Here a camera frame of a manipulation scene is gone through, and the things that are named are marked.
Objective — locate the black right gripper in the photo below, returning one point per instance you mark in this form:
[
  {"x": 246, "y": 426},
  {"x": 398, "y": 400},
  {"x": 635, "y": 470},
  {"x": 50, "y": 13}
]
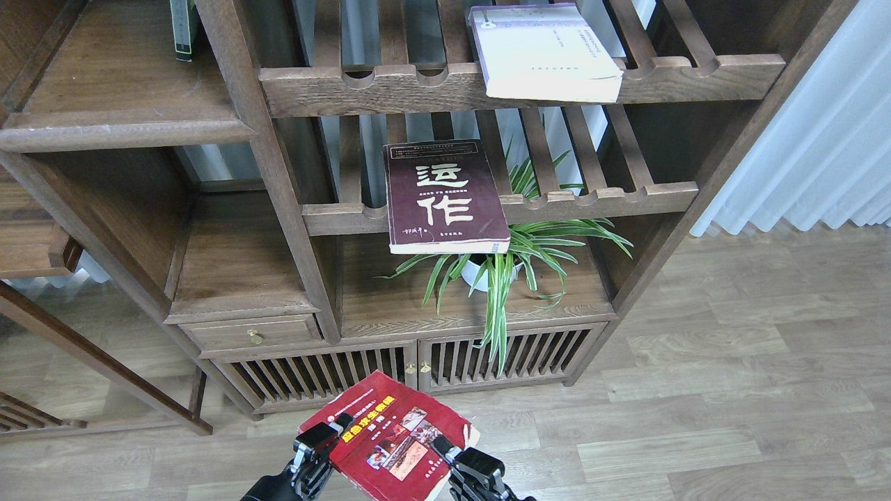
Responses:
[{"x": 474, "y": 475}]

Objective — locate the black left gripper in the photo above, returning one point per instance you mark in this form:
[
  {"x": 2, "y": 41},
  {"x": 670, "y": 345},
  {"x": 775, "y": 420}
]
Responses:
[{"x": 311, "y": 468}]

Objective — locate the red paperback book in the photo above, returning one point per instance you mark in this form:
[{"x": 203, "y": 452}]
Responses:
[{"x": 387, "y": 452}]

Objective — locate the white paperback book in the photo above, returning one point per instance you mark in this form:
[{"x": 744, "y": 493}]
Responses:
[{"x": 543, "y": 52}]

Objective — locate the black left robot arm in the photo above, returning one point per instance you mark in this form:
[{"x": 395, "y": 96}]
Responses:
[{"x": 269, "y": 487}]

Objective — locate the brass drawer knob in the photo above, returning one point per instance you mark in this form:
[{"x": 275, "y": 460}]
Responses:
[{"x": 255, "y": 336}]

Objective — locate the white plant pot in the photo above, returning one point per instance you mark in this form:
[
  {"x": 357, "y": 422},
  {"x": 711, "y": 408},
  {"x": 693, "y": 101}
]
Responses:
[{"x": 477, "y": 270}]

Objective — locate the green spider plant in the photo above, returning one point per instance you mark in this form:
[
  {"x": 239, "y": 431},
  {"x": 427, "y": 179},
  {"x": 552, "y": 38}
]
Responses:
[{"x": 546, "y": 242}]

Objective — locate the dark wooden bookshelf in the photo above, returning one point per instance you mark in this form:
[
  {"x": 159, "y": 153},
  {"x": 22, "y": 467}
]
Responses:
[{"x": 232, "y": 192}]

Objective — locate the dark maroon book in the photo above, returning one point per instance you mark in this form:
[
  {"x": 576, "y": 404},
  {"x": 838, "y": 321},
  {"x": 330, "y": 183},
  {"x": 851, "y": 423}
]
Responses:
[{"x": 441, "y": 198}]

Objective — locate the dark green upright book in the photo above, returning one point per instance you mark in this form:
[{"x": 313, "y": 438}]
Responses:
[{"x": 184, "y": 19}]

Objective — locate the white pleated curtain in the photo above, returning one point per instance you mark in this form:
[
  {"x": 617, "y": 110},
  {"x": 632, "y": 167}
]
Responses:
[{"x": 825, "y": 157}]

